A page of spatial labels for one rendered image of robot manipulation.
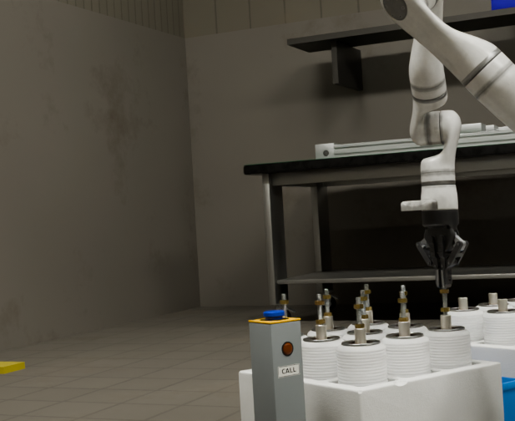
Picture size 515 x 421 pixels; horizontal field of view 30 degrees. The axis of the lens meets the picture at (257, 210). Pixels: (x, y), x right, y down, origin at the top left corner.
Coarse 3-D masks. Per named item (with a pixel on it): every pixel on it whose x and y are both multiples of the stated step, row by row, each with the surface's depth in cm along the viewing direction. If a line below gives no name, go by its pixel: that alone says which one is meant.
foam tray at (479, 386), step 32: (320, 384) 187; (384, 384) 182; (416, 384) 186; (448, 384) 191; (480, 384) 197; (320, 416) 187; (352, 416) 180; (384, 416) 181; (416, 416) 186; (448, 416) 191; (480, 416) 196
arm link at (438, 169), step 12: (444, 120) 199; (456, 120) 199; (444, 132) 199; (456, 132) 199; (444, 144) 200; (456, 144) 200; (432, 156) 201; (444, 156) 199; (432, 168) 200; (444, 168) 199; (432, 180) 200; (444, 180) 199
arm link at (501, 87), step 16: (496, 64) 177; (512, 64) 179; (480, 80) 178; (496, 80) 177; (512, 80) 177; (480, 96) 180; (496, 96) 178; (512, 96) 178; (496, 112) 181; (512, 112) 180; (512, 128) 183
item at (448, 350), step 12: (432, 336) 199; (444, 336) 198; (456, 336) 198; (468, 336) 200; (432, 348) 199; (444, 348) 198; (456, 348) 198; (468, 348) 199; (432, 360) 199; (444, 360) 198; (456, 360) 198; (468, 360) 199
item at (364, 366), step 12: (336, 348) 188; (348, 348) 185; (360, 348) 184; (372, 348) 184; (384, 348) 186; (348, 360) 185; (360, 360) 184; (372, 360) 184; (384, 360) 186; (348, 372) 185; (360, 372) 184; (372, 372) 184; (384, 372) 186; (348, 384) 185; (360, 384) 184; (372, 384) 184
